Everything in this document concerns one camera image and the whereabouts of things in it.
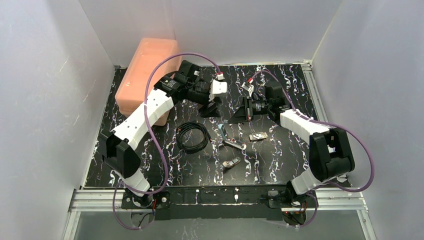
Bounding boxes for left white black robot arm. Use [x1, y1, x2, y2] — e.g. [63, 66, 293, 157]
[98, 60, 228, 198]

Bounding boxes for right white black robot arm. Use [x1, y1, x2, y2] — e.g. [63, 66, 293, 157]
[227, 82, 355, 205]

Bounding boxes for orange plastic storage box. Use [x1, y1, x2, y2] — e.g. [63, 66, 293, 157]
[115, 37, 180, 117]

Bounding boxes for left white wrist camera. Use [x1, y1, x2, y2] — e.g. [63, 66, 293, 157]
[209, 80, 228, 102]

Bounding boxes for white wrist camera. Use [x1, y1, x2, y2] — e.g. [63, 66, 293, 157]
[241, 80, 254, 97]
[209, 80, 228, 102]

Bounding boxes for coiled black cable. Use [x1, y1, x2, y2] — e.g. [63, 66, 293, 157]
[176, 121, 213, 154]

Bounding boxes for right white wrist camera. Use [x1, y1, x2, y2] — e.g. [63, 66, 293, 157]
[241, 80, 254, 97]

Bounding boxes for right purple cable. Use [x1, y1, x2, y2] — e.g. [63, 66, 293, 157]
[248, 69, 376, 229]

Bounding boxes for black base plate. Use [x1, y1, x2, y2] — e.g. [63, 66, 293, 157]
[119, 185, 318, 221]

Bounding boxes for aluminium frame rail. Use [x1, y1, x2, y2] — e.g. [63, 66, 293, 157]
[69, 62, 370, 231]

